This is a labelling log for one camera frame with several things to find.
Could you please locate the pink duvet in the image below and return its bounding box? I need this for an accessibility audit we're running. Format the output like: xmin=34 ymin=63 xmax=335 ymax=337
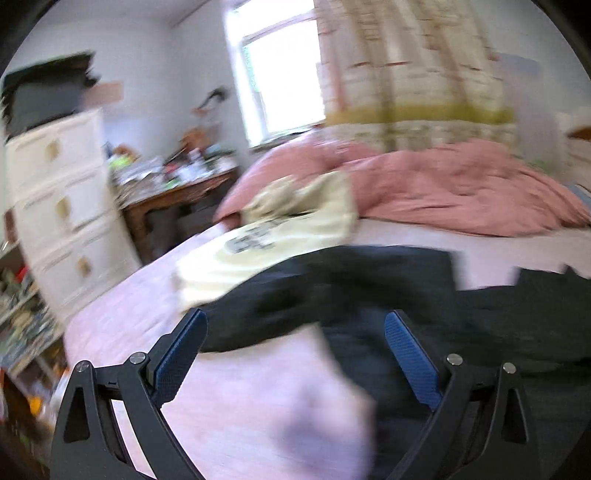
xmin=215 ymin=138 xmax=591 ymax=238

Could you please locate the cream printed sweatshirt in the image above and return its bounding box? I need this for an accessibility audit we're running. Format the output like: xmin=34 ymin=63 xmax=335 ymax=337
xmin=174 ymin=178 xmax=356 ymax=310

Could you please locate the pile of papers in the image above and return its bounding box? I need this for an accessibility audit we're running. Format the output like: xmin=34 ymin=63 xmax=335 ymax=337
xmin=115 ymin=159 xmax=164 ymax=190

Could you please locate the pink bed sheet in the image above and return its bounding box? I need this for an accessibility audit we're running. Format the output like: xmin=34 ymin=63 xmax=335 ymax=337
xmin=65 ymin=217 xmax=591 ymax=480

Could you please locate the brown cardboard piece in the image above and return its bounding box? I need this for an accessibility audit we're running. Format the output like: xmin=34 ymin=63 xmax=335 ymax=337
xmin=88 ymin=80 xmax=124 ymax=106

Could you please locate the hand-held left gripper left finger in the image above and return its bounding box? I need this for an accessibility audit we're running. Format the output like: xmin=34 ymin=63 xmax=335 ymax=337
xmin=50 ymin=308 xmax=208 ymax=480

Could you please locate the blue pillow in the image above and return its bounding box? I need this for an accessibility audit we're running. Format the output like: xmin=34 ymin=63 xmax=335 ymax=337
xmin=561 ymin=181 xmax=591 ymax=208

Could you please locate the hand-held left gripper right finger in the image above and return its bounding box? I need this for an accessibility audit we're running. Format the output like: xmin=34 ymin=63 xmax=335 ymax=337
xmin=384 ymin=310 xmax=541 ymax=480

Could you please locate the carved wooden desk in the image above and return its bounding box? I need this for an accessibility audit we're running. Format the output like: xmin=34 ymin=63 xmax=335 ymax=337
xmin=117 ymin=166 xmax=241 ymax=264

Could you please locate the white drawer cabinet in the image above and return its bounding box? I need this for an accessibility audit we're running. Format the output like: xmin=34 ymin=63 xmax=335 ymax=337
xmin=4 ymin=108 xmax=144 ymax=324

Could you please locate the black bag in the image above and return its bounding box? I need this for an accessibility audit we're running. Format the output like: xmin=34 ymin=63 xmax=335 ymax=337
xmin=2 ymin=53 xmax=100 ymax=139

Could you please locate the tree print curtain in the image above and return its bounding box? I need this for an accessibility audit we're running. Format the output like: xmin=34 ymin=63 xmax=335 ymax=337
xmin=314 ymin=0 xmax=518 ymax=153

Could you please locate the white framed window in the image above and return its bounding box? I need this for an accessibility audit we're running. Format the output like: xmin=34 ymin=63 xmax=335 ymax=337
xmin=224 ymin=2 xmax=326 ymax=146

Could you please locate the cluttered low shelf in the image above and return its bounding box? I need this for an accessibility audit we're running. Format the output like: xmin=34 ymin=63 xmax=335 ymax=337
xmin=0 ymin=240 xmax=70 ymax=425

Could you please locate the black desk lamp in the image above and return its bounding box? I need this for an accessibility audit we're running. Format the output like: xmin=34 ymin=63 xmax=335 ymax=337
xmin=194 ymin=88 xmax=228 ymax=112

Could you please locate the black puffer jacket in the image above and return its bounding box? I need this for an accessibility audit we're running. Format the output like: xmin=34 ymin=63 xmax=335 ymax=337
xmin=198 ymin=244 xmax=591 ymax=480

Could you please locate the white and wooden headboard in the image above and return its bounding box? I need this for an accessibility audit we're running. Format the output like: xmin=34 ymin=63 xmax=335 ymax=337
xmin=556 ymin=108 xmax=591 ymax=185

